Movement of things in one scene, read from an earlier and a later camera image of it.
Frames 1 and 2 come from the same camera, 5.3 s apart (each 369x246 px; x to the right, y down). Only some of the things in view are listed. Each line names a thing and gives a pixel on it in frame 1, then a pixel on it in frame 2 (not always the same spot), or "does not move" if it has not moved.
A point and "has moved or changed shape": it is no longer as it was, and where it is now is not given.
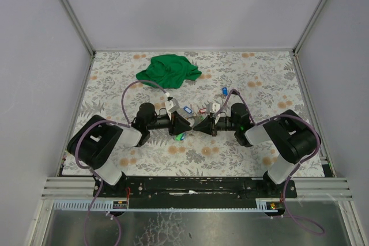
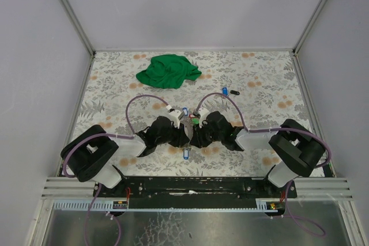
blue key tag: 187,109 to 186,154
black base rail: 195,193 does not move
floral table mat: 267,82 does not move
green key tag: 180,137 has moved or changed shape
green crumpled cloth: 169,71 does not move
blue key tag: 225,91 does not move
